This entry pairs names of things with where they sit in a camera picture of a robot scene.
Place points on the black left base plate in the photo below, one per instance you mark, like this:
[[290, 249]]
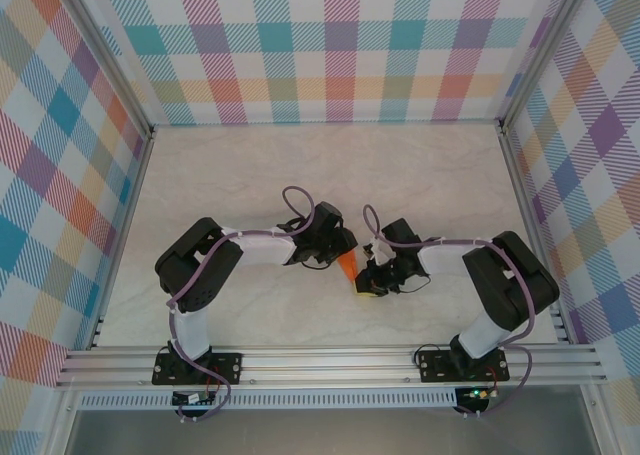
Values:
[[232, 370]]

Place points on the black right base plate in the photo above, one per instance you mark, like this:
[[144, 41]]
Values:
[[427, 372]]

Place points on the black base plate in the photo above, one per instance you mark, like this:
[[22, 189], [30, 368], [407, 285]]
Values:
[[427, 372], [232, 370]]

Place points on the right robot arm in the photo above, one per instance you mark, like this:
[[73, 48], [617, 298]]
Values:
[[515, 290]]

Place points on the thin aluminium table rail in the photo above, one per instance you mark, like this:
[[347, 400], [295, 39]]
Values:
[[325, 123]]

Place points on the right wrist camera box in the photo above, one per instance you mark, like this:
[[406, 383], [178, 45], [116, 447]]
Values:
[[376, 252]]

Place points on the orange square paper sheet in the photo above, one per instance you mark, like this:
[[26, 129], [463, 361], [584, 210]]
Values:
[[350, 267]]

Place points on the grey metal panel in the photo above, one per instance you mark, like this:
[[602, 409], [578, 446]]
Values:
[[325, 435]]

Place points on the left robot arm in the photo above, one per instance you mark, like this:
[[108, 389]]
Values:
[[200, 275]]

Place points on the aluminium frame post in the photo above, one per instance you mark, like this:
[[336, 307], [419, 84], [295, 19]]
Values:
[[542, 50], [105, 55]]

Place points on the wide aluminium mounting rail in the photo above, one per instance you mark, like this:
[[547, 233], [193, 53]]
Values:
[[325, 367]]

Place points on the aluminium table side rail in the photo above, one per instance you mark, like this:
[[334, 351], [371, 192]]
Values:
[[129, 210], [526, 210]]

